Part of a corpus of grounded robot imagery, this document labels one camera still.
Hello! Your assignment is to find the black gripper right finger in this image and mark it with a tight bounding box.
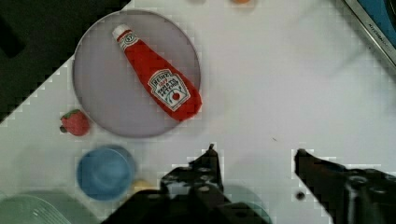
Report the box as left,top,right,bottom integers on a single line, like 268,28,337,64
294,149,396,224

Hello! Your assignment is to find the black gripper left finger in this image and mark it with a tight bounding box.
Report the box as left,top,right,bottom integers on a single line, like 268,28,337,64
102,145,268,224

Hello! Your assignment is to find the red plush ketchup bottle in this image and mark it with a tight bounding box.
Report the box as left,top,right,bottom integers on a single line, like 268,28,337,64
112,24,203,121

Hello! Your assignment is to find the round grey plate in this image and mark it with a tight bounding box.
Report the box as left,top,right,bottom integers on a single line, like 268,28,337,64
72,9,201,138

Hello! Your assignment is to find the green cup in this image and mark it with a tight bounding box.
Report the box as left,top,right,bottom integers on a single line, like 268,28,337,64
224,185,273,224

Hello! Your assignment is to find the yellow toy banana bunch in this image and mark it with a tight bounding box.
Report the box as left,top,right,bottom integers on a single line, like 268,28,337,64
132,179,155,193

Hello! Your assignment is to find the blue bowl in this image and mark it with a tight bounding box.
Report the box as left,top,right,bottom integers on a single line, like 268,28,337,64
76,145,135,202

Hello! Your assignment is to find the red toy strawberry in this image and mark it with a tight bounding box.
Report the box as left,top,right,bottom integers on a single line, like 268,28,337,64
60,109,90,136

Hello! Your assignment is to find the green perforated colander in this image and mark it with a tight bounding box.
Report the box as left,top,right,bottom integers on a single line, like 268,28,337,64
0,190,100,224

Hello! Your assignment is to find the black toaster oven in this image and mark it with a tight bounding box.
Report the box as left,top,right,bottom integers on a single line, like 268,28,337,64
341,0,396,67

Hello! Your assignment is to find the orange slice toy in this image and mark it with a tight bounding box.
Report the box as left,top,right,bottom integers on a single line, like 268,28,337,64
233,0,251,4

